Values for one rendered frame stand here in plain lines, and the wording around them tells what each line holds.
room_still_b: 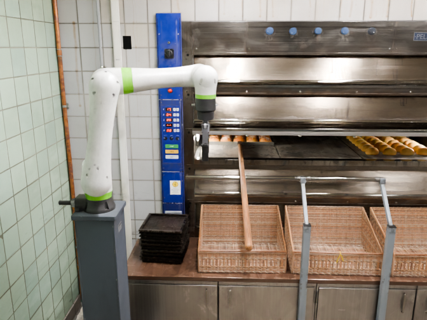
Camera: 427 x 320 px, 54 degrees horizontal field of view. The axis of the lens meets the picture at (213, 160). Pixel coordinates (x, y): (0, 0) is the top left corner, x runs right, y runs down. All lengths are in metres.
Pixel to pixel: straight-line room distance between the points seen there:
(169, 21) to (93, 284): 1.65
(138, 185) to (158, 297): 0.80
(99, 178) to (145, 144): 1.21
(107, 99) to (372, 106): 1.88
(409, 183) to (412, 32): 1.02
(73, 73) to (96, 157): 1.32
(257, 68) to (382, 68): 0.82
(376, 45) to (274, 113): 0.78
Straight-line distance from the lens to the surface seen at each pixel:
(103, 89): 1.72
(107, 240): 2.03
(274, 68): 2.85
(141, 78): 1.90
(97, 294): 2.19
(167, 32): 2.83
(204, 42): 2.85
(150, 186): 3.04
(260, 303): 2.76
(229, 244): 3.03
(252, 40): 2.85
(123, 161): 3.01
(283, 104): 2.89
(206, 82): 1.81
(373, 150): 3.25
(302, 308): 2.74
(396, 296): 2.91
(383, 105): 3.05
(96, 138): 1.77
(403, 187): 3.22
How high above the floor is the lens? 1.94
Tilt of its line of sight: 15 degrees down
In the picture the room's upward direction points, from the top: straight up
